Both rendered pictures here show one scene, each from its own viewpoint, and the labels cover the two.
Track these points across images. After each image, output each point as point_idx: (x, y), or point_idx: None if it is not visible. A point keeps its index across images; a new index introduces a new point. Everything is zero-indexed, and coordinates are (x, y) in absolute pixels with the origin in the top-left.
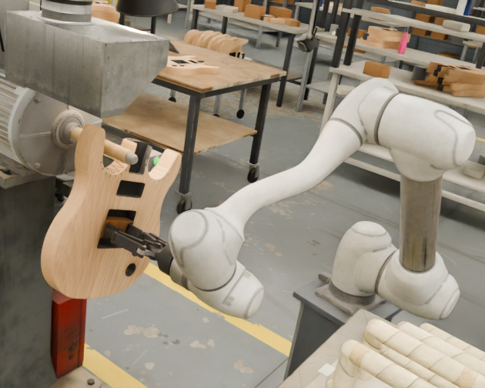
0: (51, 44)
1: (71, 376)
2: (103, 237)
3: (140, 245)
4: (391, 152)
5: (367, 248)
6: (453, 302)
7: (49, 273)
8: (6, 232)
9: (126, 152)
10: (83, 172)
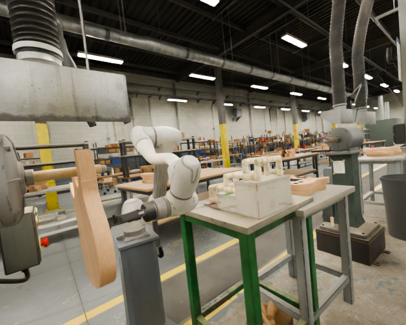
0: (69, 80)
1: None
2: None
3: (140, 209)
4: (162, 146)
5: (139, 205)
6: None
7: (111, 262)
8: None
9: (99, 164)
10: (91, 180)
